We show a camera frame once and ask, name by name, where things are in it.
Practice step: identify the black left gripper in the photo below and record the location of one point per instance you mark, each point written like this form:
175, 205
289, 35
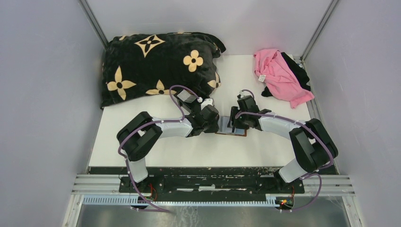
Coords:
214, 128

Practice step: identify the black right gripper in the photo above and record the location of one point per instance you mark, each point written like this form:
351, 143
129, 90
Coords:
233, 122

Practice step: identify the brown leather card holder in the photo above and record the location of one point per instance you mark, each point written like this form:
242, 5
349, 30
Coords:
237, 132

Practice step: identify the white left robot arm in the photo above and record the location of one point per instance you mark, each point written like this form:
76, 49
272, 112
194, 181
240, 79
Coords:
139, 136

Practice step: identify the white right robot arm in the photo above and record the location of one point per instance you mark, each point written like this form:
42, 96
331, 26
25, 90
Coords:
312, 145

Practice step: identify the white card stack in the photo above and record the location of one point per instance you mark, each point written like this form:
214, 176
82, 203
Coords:
185, 96

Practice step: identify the pink cloth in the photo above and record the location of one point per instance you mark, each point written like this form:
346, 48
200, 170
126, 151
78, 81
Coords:
261, 58

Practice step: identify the black cloth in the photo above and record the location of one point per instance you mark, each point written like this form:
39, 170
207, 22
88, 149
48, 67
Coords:
297, 70

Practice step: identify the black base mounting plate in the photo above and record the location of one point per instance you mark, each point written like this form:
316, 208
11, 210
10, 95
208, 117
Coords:
199, 184

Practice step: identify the black floral plush pillow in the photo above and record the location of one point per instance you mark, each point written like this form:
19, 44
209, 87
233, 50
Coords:
158, 64

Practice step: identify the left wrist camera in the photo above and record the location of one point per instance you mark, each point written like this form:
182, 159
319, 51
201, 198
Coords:
205, 102

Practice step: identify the white slotted cable duct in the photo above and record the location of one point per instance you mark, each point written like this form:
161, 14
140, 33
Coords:
135, 201

